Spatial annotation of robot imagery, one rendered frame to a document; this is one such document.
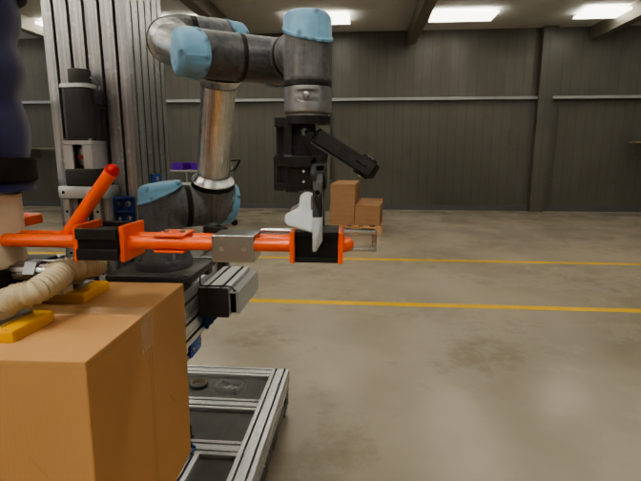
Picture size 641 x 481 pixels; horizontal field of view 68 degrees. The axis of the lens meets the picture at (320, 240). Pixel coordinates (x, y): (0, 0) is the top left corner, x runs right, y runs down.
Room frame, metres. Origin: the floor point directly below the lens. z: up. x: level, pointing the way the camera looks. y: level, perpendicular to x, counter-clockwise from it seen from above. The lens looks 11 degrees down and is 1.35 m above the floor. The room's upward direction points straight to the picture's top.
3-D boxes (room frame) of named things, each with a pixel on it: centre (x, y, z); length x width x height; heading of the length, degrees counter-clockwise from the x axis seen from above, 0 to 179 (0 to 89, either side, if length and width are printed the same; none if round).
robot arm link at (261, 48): (0.85, 0.08, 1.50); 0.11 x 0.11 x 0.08; 28
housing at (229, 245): (0.78, 0.14, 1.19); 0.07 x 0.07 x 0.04; 87
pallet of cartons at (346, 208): (8.30, -0.67, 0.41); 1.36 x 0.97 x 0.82; 176
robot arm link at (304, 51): (0.78, 0.02, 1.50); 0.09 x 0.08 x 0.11; 28
